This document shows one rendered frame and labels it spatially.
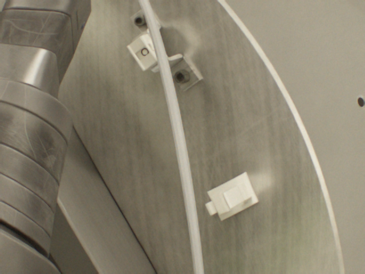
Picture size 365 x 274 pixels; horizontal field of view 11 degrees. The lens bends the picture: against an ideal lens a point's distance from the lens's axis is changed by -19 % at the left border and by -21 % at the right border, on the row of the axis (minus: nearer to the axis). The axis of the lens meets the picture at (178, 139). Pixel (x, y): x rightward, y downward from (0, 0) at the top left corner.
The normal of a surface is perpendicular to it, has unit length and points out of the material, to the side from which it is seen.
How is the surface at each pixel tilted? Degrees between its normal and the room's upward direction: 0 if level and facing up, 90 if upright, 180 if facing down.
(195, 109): 90
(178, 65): 90
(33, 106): 77
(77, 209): 63
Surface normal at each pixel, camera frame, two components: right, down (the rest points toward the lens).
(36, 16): -0.11, 0.02
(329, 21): -0.47, 0.20
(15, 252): 0.52, -0.14
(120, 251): 0.77, -0.40
